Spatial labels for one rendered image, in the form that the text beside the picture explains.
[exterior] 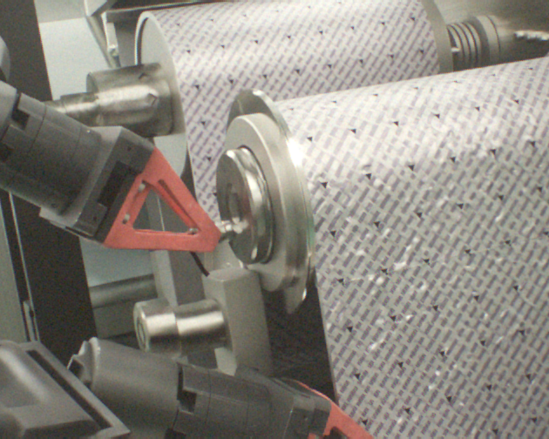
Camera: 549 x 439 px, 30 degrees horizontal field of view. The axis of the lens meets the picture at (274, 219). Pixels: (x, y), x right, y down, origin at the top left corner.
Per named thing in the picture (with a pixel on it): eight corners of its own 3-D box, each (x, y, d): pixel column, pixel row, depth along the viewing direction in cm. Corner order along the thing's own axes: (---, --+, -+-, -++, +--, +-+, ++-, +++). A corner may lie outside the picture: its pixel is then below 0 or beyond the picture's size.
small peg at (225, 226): (189, 247, 67) (186, 226, 67) (229, 239, 68) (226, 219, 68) (194, 249, 66) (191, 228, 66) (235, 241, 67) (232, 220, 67)
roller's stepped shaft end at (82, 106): (25, 139, 87) (17, 103, 87) (94, 128, 89) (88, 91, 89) (29, 138, 84) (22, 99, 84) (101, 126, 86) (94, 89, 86)
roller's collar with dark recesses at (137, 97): (95, 147, 91) (81, 75, 90) (159, 136, 93) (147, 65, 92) (108, 145, 85) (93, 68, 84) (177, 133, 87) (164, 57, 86)
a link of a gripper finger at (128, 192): (206, 295, 64) (72, 231, 60) (171, 280, 71) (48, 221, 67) (253, 197, 65) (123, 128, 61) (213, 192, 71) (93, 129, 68)
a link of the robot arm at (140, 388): (80, 370, 53) (78, 313, 58) (35, 472, 55) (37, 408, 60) (203, 402, 55) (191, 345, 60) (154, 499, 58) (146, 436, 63)
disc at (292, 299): (241, 288, 75) (213, 86, 72) (247, 287, 75) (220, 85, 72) (321, 339, 61) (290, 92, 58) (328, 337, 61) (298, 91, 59)
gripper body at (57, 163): (101, 241, 59) (-18, 184, 56) (63, 226, 68) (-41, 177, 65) (151, 140, 60) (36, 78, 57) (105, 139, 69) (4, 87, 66)
